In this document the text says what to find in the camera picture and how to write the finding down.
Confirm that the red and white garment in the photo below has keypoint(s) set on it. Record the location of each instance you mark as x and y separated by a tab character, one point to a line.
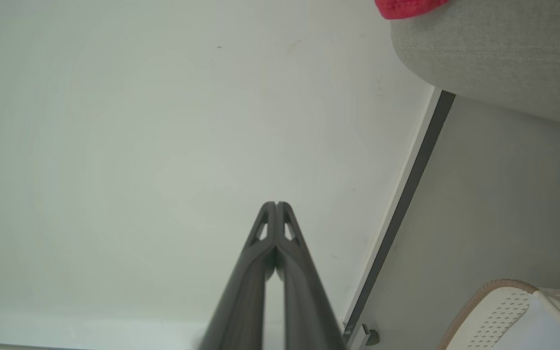
404	7

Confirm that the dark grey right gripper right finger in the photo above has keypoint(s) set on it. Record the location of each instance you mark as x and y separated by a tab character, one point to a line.
306	306

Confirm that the small grey floor door stop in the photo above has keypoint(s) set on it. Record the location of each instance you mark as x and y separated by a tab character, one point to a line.
371	336

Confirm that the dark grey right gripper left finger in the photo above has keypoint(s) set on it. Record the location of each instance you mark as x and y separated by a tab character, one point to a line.
241	301

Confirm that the white perforated laundry basket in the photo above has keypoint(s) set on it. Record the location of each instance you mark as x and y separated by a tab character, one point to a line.
513	321

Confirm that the dark grey skirting strip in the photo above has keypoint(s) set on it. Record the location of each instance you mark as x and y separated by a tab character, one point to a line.
405	194

